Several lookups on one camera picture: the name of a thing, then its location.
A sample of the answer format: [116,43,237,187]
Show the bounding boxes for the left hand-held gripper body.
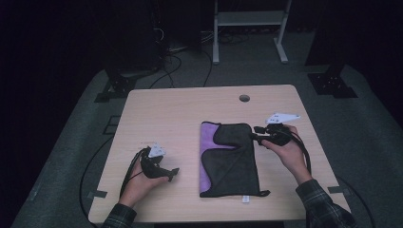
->
[140,142,172,181]

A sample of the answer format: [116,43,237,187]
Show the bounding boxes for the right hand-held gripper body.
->
[264,112,301,147]

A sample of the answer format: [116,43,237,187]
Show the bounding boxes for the black and purple towel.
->
[199,121,272,204]

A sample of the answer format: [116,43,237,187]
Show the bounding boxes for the person's left hand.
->
[119,160,170,209]

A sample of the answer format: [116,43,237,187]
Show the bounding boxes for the person's right hand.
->
[260,124,314,186]

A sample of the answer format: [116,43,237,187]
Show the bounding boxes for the black floor tape rectangle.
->
[102,115,122,136]

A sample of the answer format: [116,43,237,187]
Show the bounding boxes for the grey tape strip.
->
[86,189,109,200]
[327,185,354,196]

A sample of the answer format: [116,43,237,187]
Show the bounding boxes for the white metal stand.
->
[212,0,293,66]

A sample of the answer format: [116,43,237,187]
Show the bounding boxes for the dark equipment rack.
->
[103,0,170,79]

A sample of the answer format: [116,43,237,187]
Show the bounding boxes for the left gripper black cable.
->
[79,136,151,228]

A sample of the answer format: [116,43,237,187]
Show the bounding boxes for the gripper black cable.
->
[79,136,151,228]
[284,126,377,228]

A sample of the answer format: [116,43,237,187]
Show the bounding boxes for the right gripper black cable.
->
[284,126,377,228]

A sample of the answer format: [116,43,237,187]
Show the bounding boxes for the black stand base plate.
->
[307,65,359,100]
[93,71,138,104]

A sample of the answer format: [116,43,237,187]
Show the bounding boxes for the black floor cable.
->
[148,53,183,90]
[201,49,214,88]

